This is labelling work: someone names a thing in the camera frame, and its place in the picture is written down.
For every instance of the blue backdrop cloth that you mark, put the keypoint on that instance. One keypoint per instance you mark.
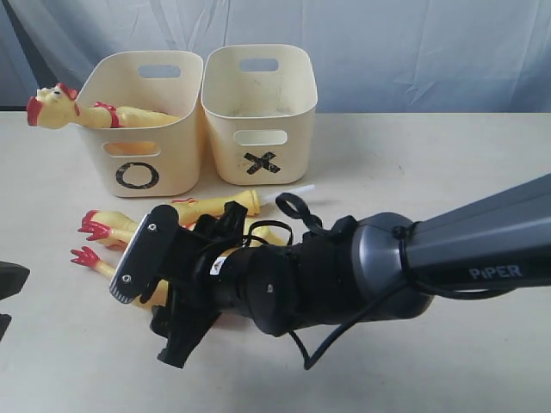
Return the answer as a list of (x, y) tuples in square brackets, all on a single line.
[(368, 56)]

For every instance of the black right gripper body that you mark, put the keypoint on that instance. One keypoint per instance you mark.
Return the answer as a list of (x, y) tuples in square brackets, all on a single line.
[(214, 255)]

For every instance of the headless rubber chicken body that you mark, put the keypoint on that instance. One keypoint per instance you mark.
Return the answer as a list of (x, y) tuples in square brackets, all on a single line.
[(88, 258)]

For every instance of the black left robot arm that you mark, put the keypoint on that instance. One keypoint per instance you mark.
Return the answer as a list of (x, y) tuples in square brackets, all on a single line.
[(13, 278)]

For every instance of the detached chicken head with tube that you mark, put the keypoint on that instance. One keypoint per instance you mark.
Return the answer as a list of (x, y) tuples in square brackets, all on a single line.
[(189, 210)]

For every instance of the cream bin marked X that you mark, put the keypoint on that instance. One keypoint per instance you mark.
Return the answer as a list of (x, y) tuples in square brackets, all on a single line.
[(260, 101)]

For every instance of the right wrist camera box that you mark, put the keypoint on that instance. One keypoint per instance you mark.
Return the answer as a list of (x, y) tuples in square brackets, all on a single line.
[(137, 274)]

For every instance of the whole yellow rubber chicken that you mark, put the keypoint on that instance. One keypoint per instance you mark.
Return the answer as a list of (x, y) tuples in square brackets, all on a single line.
[(56, 107)]

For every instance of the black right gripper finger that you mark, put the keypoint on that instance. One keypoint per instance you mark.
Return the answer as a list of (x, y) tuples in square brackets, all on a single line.
[(183, 320), (224, 229)]

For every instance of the cream bin marked O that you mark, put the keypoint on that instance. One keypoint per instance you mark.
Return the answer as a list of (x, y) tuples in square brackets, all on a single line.
[(159, 161)]

